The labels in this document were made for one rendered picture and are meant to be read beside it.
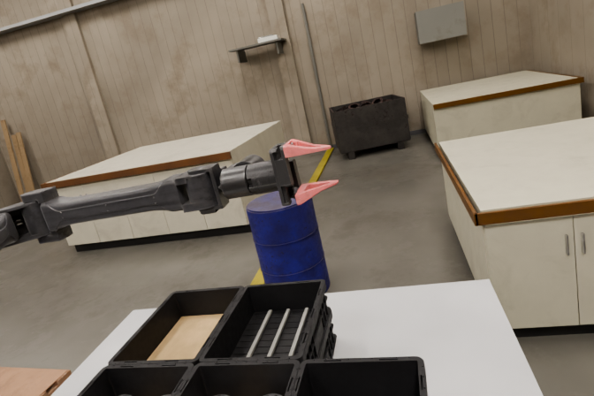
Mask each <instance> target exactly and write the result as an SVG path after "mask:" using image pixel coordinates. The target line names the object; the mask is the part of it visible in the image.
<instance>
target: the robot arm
mask: <svg viewBox="0 0 594 396"><path fill-rule="evenodd" d="M330 148H331V145H320V144H312V143H308V142H305V141H299V140H295V139H291V140H290V141H287V142H285V143H284V142H283V143H279V144H277V145H275V146H274V147H273V148H271V149H270V150H269V154H270V160H268V161H264V160H263V159H262V158H261V157H260V156H257V155H249V156H246V157H245V158H243V159H242V160H241V161H239V162H238V163H236V164H232V165H231V166H229V167H227V166H223V167H221V168H220V166H219V163H215V164H207V165H203V166H198V167H194V168H192V169H190V170H188V171H186V172H183V173H179V174H174V175H172V176H170V177H169V178H167V179H164V180H161V181H157V182H154V183H149V184H145V185H139V186H135V187H126V188H121V189H116V190H111V191H107V192H101V193H97V194H88V195H83V196H75V197H66V196H59V195H58V192H57V189H56V186H54V187H46V188H42V189H37V190H34V191H30V192H27V193H24V194H21V195H20V198H21V200H22V202H19V203H16V204H13V205H11V206H7V207H4V208H1V209H0V250H1V249H2V248H7V247H10V246H13V245H17V244H19V243H22V242H26V241H29V240H34V239H38V241H39V244H43V243H49V242H55V241H60V240H63V239H65V238H67V237H69V236H70V235H72V234H73V232H72V228H71V226H70V225H73V224H77V223H83V222H88V221H94V220H100V219H105V218H111V217H121V216H126V215H132V214H137V213H142V212H148V211H155V210H169V211H172V212H173V211H180V210H183V211H184V213H186V212H191V211H197V210H199V211H200V212H201V214H202V215H206V214H211V213H216V212H217V211H218V210H219V209H223V208H224V207H225V206H226V205H227V204H228V203H229V199H233V198H239V197H244V196H250V195H255V194H265V193H269V192H275V191H278V192H279V196H280V200H281V203H282V205H283V206H286V205H290V204H291V203H292V200H291V198H294V197H295V201H296V202H297V205H302V204H303V203H304V202H306V201H307V200H309V199H310V198H312V197H313V196H315V195H316V194H318V193H320V192H321V191H323V190H325V189H327V188H329V187H333V186H335V185H337V184H338V183H339V181H338V180H328V181H321V182H314V183H307V184H301V180H300V176H299V172H298V168H297V164H296V161H295V159H290V160H288V157H292V156H300V155H305V154H309V153H314V152H318V151H322V150H326V149H330ZM295 187H297V188H296V189H295V191H294V188H295ZM20 223H22V224H20ZM18 224H20V225H18Z"/></svg>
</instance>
